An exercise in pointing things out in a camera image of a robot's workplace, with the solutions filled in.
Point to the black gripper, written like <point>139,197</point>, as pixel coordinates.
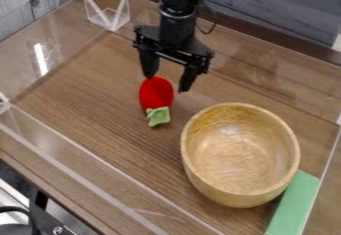
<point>172,40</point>

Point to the red plush strawberry toy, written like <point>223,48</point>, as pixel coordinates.
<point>156,97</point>

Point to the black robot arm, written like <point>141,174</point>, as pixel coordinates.
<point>180,6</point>

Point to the wooden bowl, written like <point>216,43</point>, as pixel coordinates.
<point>240,154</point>

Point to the green foam block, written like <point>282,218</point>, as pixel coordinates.
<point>292,210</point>

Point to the clear acrylic corner bracket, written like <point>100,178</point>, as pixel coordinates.
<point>109,18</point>

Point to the clear acrylic enclosure wall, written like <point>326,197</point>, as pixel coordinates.
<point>76,134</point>

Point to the black table leg bracket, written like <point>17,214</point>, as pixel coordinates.
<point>49,225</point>

